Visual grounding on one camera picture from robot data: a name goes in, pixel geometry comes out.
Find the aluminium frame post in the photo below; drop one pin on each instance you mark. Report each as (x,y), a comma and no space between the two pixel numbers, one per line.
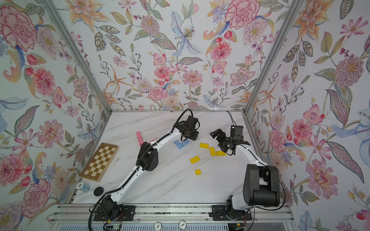
(67,37)
(286,25)

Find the aluminium frame post right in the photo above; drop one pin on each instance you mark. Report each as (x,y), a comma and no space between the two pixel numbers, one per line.
(286,25)

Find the blue block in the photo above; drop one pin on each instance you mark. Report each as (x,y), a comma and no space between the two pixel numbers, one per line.
(178,144)
(185,142)

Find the yellow angled block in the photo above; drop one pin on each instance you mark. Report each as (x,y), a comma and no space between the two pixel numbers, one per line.
(212,151)

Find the wooden chessboard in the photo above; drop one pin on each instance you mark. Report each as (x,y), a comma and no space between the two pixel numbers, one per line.
(99,162)

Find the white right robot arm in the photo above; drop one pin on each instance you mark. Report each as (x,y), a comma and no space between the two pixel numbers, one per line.
(261,187)

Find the aluminium frame post left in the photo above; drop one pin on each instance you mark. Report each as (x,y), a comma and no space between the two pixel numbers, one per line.
(67,37)

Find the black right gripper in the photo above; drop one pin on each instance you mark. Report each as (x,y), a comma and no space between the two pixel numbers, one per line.
(220,139)

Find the black round puck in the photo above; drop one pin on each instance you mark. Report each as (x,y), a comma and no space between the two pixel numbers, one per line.
(98,191)

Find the yellow rectangular block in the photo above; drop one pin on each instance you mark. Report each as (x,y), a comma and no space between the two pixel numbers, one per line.
(204,145)

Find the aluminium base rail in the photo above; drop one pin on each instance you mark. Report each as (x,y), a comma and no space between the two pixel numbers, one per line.
(167,213)

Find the small yellow cube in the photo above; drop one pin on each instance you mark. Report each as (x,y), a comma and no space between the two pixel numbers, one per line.
(197,171)

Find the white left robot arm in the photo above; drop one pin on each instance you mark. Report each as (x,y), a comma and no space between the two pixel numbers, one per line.
(148,159)

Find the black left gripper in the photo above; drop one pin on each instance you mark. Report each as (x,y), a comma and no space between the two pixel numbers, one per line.
(195,134)

